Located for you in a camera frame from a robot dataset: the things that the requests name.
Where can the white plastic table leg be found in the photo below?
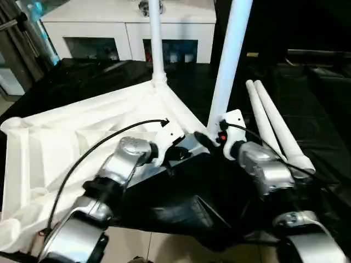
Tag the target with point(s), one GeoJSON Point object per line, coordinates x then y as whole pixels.
{"type": "Point", "coordinates": [230, 68]}
{"type": "Point", "coordinates": [157, 41]}
{"type": "Point", "coordinates": [279, 128]}
{"type": "Point", "coordinates": [259, 109]}

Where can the white plastic table top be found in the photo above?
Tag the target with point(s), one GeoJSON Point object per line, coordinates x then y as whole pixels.
{"type": "Point", "coordinates": [68, 137]}

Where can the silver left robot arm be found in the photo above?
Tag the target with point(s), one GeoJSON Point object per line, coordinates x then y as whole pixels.
{"type": "Point", "coordinates": [123, 159]}

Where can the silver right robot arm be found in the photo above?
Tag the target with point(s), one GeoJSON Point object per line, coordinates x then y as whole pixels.
{"type": "Point", "coordinates": [268, 170]}

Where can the black plastic mat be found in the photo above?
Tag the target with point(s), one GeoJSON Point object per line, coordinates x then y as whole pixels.
{"type": "Point", "coordinates": [192, 197]}

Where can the small tan label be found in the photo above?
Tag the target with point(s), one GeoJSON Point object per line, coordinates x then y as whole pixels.
{"type": "Point", "coordinates": [252, 54]}

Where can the red bottle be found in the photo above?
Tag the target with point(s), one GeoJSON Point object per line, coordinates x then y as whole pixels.
{"type": "Point", "coordinates": [148, 56]}

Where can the black draped furniture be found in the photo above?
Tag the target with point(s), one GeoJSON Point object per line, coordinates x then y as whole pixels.
{"type": "Point", "coordinates": [288, 24]}

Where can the black parts in clear bag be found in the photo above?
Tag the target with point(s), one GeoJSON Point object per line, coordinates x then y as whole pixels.
{"type": "Point", "coordinates": [143, 6]}

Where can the white sideboard cabinet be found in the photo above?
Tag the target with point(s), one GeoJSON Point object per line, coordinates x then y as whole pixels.
{"type": "Point", "coordinates": [96, 27]}

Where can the blue white plastic package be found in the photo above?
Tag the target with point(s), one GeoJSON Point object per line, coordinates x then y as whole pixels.
{"type": "Point", "coordinates": [44, 35]}

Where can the grey curtain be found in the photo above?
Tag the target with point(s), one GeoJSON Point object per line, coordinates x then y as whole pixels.
{"type": "Point", "coordinates": [19, 54]}

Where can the metal rod with black knob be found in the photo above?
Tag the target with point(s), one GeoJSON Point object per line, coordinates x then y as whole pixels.
{"type": "Point", "coordinates": [12, 23]}

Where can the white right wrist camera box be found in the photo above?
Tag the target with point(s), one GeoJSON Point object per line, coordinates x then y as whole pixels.
{"type": "Point", "coordinates": [233, 120]}

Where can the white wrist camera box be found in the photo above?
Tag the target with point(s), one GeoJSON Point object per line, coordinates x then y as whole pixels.
{"type": "Point", "coordinates": [233, 120]}
{"type": "Point", "coordinates": [167, 137]}

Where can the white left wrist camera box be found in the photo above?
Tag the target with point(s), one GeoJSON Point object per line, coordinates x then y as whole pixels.
{"type": "Point", "coordinates": [167, 137]}

